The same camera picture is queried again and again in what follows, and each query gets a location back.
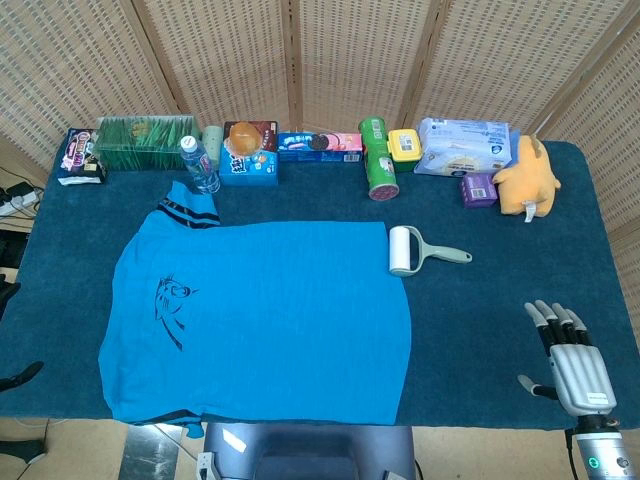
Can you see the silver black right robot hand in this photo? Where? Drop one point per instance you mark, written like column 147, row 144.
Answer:
column 582, row 375

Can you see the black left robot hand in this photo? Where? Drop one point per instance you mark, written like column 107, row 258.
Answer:
column 20, row 376

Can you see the dark blue carpeted table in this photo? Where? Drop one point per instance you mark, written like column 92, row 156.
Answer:
column 500, row 300

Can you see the shiny metal floor plate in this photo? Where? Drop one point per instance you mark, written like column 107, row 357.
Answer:
column 150, row 455

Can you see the white power strip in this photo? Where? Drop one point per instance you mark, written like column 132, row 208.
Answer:
column 15, row 204

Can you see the orange plush toy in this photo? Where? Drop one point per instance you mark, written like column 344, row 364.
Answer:
column 527, row 175

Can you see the small purple box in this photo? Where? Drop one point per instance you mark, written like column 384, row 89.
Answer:
column 477, row 190

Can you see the purple snack bag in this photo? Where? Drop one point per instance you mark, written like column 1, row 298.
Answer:
column 80, row 155

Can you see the blue white wet wipes pack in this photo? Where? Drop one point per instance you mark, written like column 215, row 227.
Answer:
column 465, row 145

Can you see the blue t-shirt with cat print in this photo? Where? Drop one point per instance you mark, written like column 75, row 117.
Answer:
column 275, row 325

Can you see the clear box with green grass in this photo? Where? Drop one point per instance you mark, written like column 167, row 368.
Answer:
column 140, row 142

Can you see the clear plastic water bottle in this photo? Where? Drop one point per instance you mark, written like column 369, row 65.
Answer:
column 200, row 167

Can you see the grey robot body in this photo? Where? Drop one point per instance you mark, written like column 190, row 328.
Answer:
column 310, row 450

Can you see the yellow lidded small container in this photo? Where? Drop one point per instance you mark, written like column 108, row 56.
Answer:
column 405, row 150

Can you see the green chips can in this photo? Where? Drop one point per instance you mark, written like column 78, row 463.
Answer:
column 380, row 165

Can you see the pale green paper roll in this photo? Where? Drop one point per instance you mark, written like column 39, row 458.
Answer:
column 212, row 142

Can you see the blue snack box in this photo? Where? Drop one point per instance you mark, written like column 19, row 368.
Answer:
column 250, row 170

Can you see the round orange bread bun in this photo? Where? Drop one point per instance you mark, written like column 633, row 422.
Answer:
column 245, row 137

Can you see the brown snack box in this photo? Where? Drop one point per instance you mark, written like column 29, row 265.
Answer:
column 268, row 135

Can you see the blue pink cookie box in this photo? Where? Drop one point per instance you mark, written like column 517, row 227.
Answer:
column 320, row 145

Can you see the wicker folding screen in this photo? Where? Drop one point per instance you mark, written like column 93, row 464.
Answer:
column 350, row 60

